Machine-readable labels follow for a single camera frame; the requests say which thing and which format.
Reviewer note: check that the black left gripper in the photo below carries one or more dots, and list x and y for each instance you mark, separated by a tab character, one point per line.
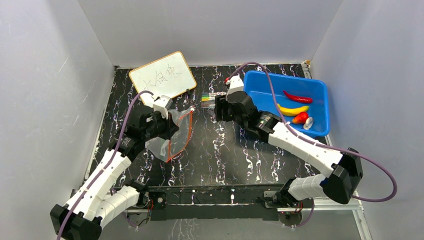
170	126

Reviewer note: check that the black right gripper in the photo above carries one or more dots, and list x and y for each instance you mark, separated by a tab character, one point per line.
219	109

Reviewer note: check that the clear zip top bag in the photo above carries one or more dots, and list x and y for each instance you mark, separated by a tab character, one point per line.
166	149

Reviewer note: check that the red chili pepper toy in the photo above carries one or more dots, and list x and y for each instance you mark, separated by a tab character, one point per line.
299	99

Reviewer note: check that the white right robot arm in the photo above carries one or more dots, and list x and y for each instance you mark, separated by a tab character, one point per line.
339	173

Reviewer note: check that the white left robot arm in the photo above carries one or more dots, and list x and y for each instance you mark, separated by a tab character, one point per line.
92	207

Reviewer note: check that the marker pen pack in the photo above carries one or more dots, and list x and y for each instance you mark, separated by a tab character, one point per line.
208	100

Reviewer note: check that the yellow banana toy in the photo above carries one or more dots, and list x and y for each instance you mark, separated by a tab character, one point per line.
292	112

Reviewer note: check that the yellow framed whiteboard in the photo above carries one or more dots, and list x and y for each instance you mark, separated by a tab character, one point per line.
169	76

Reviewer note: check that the red strawberry toy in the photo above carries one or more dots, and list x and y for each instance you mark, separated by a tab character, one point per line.
301	118

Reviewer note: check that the white garlic toy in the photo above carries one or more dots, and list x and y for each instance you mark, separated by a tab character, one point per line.
308	123

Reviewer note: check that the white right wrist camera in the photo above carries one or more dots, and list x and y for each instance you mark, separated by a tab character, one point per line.
234	84

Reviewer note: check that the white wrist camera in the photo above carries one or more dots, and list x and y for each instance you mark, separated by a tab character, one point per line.
162	104
234	84

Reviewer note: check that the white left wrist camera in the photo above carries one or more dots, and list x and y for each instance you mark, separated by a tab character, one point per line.
162	104

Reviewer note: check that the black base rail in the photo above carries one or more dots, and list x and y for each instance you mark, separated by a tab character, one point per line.
226	202

